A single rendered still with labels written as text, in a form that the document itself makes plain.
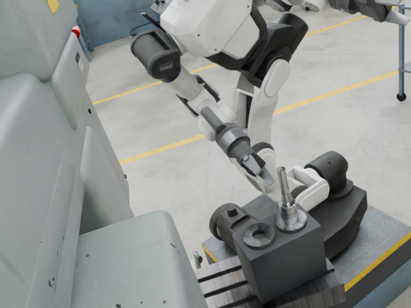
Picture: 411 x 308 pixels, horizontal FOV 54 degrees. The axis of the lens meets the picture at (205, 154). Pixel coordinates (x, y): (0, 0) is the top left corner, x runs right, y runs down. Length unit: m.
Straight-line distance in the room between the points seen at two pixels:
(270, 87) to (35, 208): 1.14
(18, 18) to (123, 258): 0.34
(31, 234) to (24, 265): 0.04
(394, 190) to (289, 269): 1.84
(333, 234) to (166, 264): 1.42
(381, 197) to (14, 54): 2.55
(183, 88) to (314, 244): 0.68
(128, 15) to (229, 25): 7.20
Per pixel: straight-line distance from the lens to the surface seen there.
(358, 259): 1.98
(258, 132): 1.55
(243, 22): 1.34
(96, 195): 0.67
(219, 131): 1.22
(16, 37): 0.61
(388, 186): 2.96
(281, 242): 1.11
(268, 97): 1.49
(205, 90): 1.49
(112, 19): 8.48
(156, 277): 0.47
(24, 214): 0.43
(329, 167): 1.93
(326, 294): 1.26
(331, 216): 1.93
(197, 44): 1.28
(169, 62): 1.31
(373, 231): 2.09
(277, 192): 1.74
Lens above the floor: 1.89
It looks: 31 degrees down
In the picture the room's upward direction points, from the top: 17 degrees counter-clockwise
